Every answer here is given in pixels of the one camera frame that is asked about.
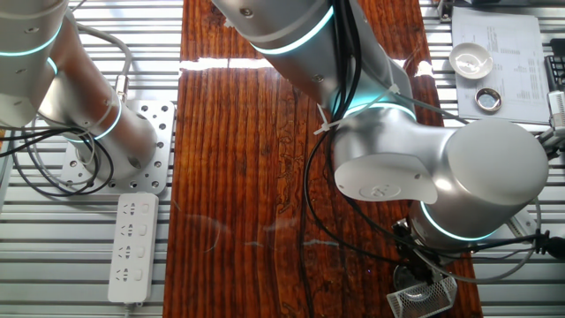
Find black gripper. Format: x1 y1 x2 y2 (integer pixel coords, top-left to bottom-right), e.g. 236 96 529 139
392 220 442 284

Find small round steel plate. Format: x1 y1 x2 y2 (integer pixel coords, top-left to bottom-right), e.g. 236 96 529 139
392 263 442 293

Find white mesh basket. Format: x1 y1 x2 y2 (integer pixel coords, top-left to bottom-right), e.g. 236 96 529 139
386 276 458 318

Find small silver mounted device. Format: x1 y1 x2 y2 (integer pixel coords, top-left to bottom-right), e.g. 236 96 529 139
536 127 565 159

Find small round metal tin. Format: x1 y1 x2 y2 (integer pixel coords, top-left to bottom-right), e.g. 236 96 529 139
474 87 503 112

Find brown wooden board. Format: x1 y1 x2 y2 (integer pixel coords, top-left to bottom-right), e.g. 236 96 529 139
162 0 485 318

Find small white ceramic dish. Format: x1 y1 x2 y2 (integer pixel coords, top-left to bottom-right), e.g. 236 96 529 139
448 42 494 80

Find printed paper sheet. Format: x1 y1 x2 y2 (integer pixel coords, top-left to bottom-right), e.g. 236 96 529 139
450 6 553 125

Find black keyboard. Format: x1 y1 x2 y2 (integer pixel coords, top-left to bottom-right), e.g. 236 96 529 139
543 38 565 92

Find white power strip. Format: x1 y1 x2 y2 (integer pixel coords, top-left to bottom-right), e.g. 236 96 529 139
107 193 159 306

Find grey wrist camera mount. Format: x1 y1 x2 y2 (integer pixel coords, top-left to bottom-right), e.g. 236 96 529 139
505 207 539 242

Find black cable plug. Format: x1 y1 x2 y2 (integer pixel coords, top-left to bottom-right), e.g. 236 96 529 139
535 229 565 261

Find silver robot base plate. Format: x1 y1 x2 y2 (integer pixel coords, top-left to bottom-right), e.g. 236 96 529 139
59 99 177 195

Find thick grey base cable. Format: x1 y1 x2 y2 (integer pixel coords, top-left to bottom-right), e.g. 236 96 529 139
65 19 133 103

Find black base cables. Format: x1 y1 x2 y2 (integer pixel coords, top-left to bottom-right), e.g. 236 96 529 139
0 127 116 198

